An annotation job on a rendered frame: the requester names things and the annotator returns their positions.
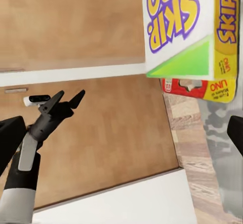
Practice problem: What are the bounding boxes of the board game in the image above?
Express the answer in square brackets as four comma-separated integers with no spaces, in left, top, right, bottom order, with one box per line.
[143,0,239,103]

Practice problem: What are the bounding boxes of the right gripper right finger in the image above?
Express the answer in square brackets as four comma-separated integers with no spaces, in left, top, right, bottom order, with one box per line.
[227,115,243,156]

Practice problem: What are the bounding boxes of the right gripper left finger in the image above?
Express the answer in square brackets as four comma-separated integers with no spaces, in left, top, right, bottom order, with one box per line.
[0,116,27,175]

